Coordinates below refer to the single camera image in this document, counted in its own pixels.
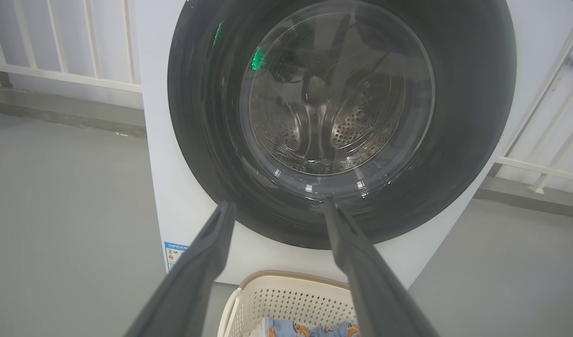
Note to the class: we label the white front-load washing machine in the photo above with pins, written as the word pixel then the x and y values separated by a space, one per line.
pixel 183 187

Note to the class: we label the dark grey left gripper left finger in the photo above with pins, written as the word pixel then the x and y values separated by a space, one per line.
pixel 188 290

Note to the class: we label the round dark glass washer door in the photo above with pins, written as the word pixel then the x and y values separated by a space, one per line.
pixel 202 117

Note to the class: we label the cream perforated laundry basket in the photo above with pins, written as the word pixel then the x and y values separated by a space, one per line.
pixel 291 299

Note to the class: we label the white metal railing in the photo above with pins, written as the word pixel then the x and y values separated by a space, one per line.
pixel 539 167
pixel 57 74

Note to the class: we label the blue garment with orange print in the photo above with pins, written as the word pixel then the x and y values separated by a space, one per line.
pixel 286 330

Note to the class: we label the blue energy label sticker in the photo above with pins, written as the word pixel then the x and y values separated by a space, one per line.
pixel 174 255

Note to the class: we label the perforated steel washer drum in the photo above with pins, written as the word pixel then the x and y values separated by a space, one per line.
pixel 352 131

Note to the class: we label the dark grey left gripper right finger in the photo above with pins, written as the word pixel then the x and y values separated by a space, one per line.
pixel 370 290

